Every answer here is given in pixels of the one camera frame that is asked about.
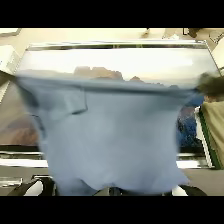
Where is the blue shirt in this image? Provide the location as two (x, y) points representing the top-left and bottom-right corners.
(14, 73), (205, 197)

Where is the olive green garment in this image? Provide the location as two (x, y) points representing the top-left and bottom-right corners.
(199, 100), (224, 170)

